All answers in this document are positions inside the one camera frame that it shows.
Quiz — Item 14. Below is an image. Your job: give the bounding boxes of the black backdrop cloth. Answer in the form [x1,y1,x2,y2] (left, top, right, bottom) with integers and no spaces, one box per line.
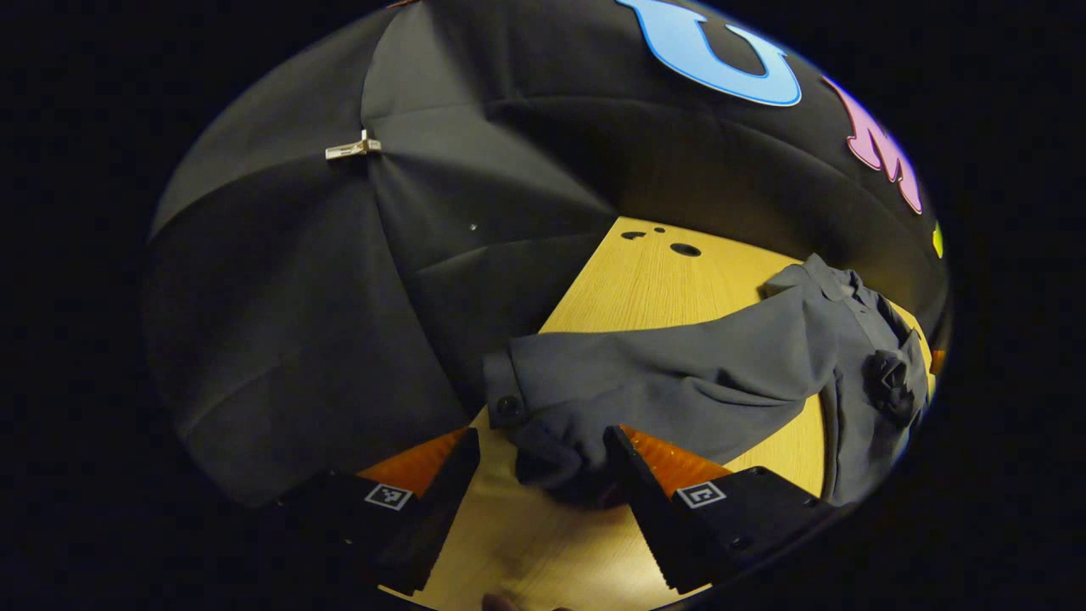
[140,0,951,510]

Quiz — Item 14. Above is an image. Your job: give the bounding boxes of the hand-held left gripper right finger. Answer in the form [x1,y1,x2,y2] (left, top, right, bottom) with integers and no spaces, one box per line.
[602,426,837,595]

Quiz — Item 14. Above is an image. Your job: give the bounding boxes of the grey button shirt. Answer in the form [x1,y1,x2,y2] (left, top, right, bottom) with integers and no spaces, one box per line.
[482,253,934,510]

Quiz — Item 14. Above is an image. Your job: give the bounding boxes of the white cloth clip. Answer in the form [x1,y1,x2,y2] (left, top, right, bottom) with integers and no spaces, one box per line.
[325,129,383,160]

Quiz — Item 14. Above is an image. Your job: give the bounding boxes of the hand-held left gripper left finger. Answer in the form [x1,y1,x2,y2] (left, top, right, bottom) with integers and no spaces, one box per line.
[271,427,482,597]

